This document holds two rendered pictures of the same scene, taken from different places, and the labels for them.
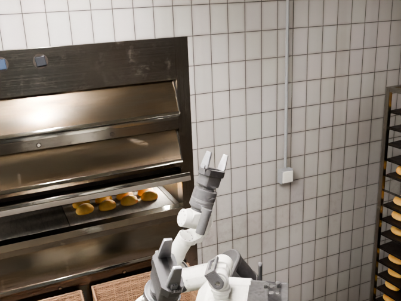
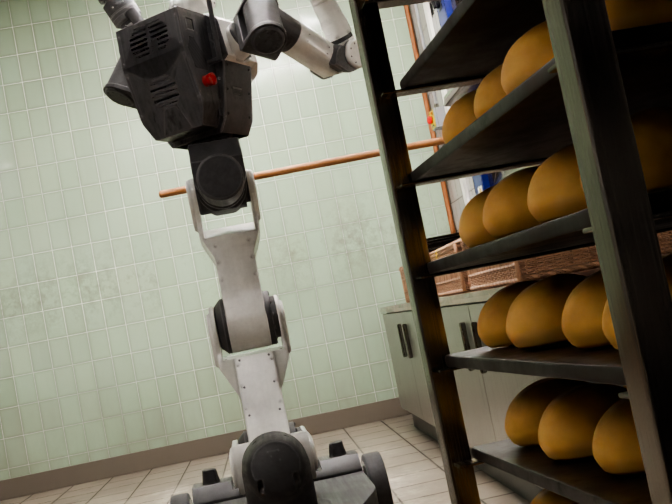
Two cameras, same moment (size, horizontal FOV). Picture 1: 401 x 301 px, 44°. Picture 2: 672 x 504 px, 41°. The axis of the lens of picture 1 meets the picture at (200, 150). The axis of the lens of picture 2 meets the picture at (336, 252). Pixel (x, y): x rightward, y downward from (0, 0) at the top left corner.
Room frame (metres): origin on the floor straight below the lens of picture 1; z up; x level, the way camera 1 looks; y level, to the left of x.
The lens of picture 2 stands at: (2.29, -2.21, 0.59)
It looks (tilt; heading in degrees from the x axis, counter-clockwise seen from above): 4 degrees up; 108
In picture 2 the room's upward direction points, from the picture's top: 11 degrees counter-clockwise
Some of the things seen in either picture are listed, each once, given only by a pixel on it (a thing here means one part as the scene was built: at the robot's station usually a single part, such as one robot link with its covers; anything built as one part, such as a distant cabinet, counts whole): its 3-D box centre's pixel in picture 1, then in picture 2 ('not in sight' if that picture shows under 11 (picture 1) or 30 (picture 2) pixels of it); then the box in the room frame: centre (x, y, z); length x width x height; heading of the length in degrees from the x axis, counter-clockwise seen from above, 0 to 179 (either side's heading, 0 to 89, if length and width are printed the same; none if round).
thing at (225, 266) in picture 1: (221, 275); (193, 7); (1.34, -0.05, 1.46); 0.10 x 0.07 x 0.09; 169
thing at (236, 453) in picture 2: not in sight; (272, 458); (1.38, -0.18, 0.28); 0.21 x 0.20 x 0.13; 114
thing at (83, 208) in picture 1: (107, 186); not in sight; (2.79, 0.58, 1.21); 0.61 x 0.48 x 0.06; 23
